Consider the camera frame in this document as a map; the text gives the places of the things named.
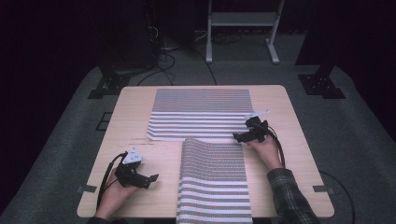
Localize white metal stand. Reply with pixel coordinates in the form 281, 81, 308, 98
205, 0, 286, 65

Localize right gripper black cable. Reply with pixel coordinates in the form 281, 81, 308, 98
264, 125, 287, 170

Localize black floor cables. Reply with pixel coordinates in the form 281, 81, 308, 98
135, 26, 219, 87

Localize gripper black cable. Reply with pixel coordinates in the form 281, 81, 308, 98
264, 125, 287, 170
96, 151, 129, 211

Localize black stand base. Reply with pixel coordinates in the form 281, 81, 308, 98
297, 62, 347, 100
87, 64, 133, 100

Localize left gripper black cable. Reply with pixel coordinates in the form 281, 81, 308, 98
96, 151, 129, 211

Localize grey tape strip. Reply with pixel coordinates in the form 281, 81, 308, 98
76, 184, 98, 194
312, 184, 336, 196

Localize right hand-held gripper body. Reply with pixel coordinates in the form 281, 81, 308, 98
244, 108, 271, 141

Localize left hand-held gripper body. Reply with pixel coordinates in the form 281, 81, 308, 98
114, 147, 151, 189

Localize grey white striped cloth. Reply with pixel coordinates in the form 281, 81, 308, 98
176, 136, 254, 224
146, 89, 254, 142

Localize person's right hand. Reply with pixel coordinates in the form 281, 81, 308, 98
247, 133, 285, 172

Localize floor socket box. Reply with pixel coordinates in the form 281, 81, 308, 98
95, 111, 113, 132

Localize person's left hand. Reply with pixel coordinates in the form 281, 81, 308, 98
94, 167, 141, 220

